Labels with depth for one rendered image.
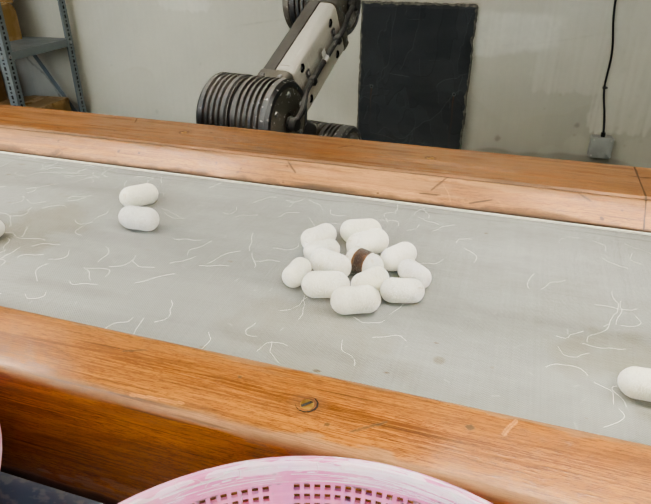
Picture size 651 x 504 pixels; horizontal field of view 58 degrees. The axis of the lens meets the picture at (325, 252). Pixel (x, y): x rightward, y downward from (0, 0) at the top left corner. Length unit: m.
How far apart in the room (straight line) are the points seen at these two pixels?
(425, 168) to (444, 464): 0.39
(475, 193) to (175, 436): 0.39
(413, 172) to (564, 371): 0.29
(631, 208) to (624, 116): 1.97
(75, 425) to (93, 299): 0.13
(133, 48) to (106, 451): 2.66
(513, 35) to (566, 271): 2.01
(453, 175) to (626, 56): 1.95
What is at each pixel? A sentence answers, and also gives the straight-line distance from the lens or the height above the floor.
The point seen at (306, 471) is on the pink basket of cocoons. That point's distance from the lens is 0.28.
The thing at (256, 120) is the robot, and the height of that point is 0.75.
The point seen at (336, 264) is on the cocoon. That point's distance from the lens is 0.45.
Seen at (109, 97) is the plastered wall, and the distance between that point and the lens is 3.10.
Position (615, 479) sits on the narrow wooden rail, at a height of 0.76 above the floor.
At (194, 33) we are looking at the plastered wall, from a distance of 2.79.
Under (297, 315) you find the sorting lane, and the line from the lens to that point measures 0.42.
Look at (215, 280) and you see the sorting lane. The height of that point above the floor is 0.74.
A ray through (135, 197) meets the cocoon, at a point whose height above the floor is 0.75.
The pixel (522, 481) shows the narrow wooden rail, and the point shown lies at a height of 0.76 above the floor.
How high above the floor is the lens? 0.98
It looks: 28 degrees down
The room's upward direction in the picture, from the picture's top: straight up
